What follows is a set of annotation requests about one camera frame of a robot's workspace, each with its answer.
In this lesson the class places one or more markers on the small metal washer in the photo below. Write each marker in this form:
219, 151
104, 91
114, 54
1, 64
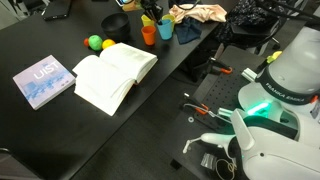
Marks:
189, 119

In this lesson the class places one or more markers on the person bare hand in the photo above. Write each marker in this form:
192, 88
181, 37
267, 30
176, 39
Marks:
131, 6

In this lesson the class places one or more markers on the open white book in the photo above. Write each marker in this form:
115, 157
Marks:
110, 73

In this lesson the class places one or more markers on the white Franka Panda arm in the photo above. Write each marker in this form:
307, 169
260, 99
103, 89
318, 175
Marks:
283, 100

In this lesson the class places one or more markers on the small red-orange ball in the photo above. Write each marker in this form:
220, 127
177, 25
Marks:
86, 42

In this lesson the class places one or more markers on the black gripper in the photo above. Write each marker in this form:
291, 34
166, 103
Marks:
152, 5

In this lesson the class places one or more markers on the dark blue cloth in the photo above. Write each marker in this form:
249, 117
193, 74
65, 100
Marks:
187, 31

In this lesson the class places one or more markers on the tan rubber band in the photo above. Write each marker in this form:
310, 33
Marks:
231, 166

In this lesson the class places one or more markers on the closed UIST book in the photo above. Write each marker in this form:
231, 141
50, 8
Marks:
43, 81

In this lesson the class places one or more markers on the orange plastic cup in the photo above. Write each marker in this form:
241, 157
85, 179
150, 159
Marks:
148, 35

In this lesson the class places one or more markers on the peach cloth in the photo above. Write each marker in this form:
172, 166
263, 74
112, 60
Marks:
196, 13

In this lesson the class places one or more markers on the green ball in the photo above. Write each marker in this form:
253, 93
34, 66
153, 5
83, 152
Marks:
95, 42

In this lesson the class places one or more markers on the blue plastic cup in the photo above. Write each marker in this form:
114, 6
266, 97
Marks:
165, 31

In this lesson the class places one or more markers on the black bowl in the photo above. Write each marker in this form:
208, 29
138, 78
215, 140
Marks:
115, 26

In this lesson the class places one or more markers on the black office chair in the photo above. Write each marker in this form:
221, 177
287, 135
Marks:
253, 33
31, 4

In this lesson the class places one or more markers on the black flat device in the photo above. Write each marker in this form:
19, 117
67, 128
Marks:
56, 10

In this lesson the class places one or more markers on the yellow-orange ball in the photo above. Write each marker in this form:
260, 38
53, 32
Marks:
108, 43

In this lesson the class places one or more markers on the tablet with lit screen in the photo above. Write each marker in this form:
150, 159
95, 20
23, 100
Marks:
121, 1

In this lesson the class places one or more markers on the aluminium extrusion piece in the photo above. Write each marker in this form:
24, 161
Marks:
249, 74

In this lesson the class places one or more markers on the dark floral garment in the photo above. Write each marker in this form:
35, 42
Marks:
253, 13

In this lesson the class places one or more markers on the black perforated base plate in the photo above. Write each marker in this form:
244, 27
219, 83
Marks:
226, 90

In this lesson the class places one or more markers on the small clear plastic bag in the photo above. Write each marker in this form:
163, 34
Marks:
208, 160

